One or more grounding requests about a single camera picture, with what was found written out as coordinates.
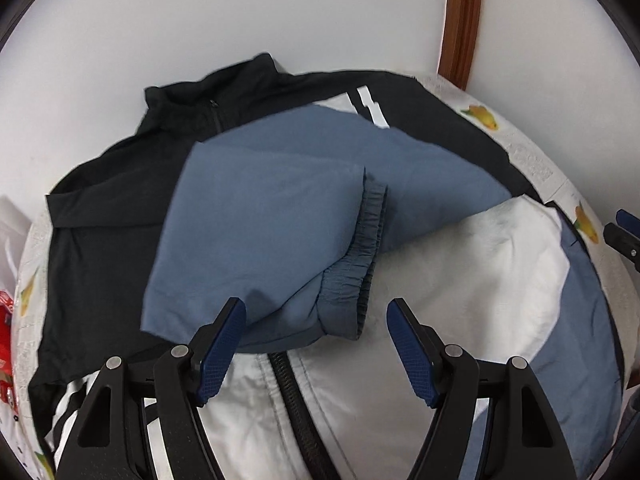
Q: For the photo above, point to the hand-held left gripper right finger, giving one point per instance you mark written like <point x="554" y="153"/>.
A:
<point x="412" y="350"/>

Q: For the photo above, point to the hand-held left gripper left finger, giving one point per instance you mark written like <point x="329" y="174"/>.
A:
<point x="220" y="350"/>

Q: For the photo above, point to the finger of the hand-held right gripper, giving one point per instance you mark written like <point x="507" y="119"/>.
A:
<point x="625" y="242"/>

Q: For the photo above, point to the black blue white jacket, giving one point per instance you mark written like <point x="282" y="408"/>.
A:
<point x="250" y="220"/>

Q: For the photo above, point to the fruit print lace tablecloth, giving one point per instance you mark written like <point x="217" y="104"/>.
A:
<point x="530" y="160"/>

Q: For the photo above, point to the red paper bag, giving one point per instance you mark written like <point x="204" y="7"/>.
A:
<point x="5" y="340"/>

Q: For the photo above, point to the white plastic bag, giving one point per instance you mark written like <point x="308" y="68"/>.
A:
<point x="12" y="232"/>

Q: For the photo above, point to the brown wooden door trim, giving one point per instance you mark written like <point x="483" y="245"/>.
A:
<point x="460" y="20"/>

